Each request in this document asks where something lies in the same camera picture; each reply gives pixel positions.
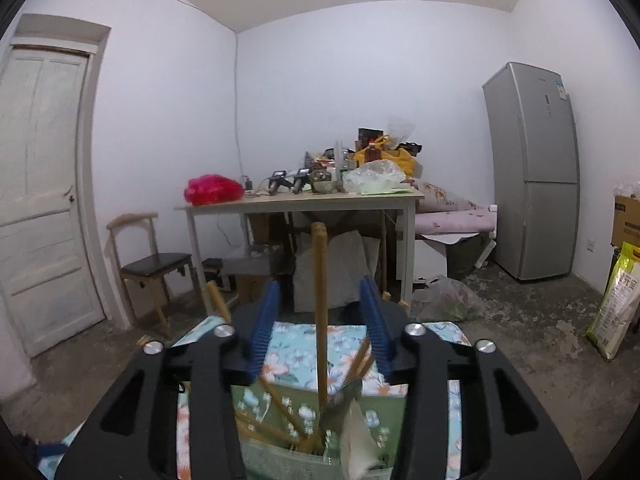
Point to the pink floral rolled bedding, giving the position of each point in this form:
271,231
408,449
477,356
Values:
440,212

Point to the plastic bag on floor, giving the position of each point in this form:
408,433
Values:
444,299

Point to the yellow green rice bag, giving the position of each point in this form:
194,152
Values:
619,304

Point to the clear plastic bag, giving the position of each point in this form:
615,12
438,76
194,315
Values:
381,176

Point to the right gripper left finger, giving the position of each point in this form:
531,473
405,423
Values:
266,312

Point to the floral blue tablecloth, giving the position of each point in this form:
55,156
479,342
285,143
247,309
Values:
289,367

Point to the wooden chopstick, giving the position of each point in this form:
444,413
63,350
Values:
361,363
250,428
278,402
218,301
319,238

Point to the white door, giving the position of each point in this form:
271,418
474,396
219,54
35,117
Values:
46,86

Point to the white ceramic spoon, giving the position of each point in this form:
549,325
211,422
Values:
359,452

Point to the metal spoon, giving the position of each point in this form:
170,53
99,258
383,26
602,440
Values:
333,415

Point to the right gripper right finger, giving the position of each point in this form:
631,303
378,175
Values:
370,304

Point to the wooden chair black seat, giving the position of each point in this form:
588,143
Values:
149,272

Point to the red plastic bag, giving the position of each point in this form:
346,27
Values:
212,189

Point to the cardboard box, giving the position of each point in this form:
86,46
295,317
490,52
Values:
626,223

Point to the silver refrigerator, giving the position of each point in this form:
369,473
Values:
536,171

